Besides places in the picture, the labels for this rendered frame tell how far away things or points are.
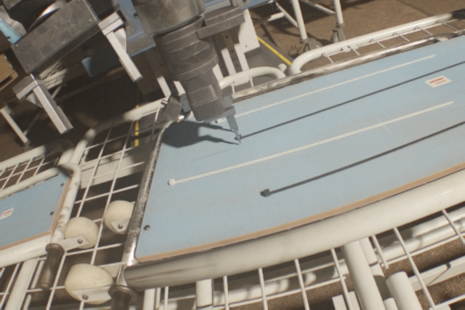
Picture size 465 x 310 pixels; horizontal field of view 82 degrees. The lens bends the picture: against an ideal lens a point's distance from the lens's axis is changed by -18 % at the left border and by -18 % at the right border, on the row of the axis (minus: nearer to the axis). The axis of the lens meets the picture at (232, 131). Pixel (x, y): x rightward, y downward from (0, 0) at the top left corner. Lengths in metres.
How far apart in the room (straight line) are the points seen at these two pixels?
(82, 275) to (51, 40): 0.32
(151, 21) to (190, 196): 0.24
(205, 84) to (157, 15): 0.12
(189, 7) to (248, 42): 0.99
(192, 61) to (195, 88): 0.04
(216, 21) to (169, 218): 0.27
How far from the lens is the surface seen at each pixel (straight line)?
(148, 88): 1.39
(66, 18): 0.49
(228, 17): 0.42
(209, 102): 0.45
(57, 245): 0.62
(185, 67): 0.43
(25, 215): 0.78
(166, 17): 0.41
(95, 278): 0.43
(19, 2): 0.45
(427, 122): 0.48
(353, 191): 0.38
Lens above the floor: 0.87
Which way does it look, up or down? 34 degrees down
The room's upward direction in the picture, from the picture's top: 22 degrees counter-clockwise
